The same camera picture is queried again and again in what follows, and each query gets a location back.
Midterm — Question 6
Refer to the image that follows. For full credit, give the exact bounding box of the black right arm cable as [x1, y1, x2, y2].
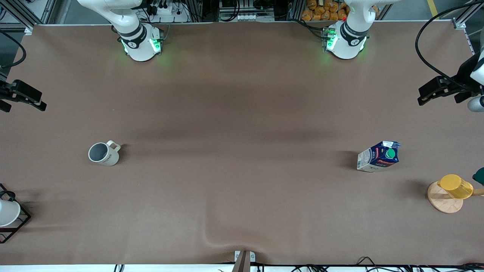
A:
[0, 30, 27, 70]

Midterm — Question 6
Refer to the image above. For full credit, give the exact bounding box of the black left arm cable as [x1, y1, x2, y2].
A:
[415, 3, 484, 93]

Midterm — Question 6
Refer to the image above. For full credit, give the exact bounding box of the bag of orange goods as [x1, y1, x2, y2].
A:
[301, 0, 380, 22]

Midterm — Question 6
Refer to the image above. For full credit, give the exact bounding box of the blue and white milk carton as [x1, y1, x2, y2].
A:
[357, 141, 401, 173]

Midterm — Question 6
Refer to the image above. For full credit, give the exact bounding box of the yellow plastic cup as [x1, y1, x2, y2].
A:
[437, 174, 474, 199]

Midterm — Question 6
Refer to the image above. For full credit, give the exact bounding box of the round wooden cup stand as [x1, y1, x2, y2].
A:
[427, 181, 484, 214]

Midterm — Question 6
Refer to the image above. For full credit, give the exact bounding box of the aluminium frame profile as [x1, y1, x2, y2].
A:
[451, 0, 484, 31]
[0, 0, 36, 35]

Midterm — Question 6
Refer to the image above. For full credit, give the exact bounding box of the cream mug with grey inside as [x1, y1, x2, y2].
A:
[88, 140, 121, 167]

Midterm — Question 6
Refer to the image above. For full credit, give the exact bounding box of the metal table edge bracket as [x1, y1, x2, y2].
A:
[231, 250, 256, 272]

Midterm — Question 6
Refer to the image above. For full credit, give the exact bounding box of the white power strip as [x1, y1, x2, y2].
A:
[150, 5, 191, 23]

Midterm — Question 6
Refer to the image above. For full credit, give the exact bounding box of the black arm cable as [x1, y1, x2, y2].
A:
[415, 3, 484, 93]
[0, 30, 27, 70]

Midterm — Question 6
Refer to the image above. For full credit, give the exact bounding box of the black wire stand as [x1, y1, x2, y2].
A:
[0, 184, 32, 244]

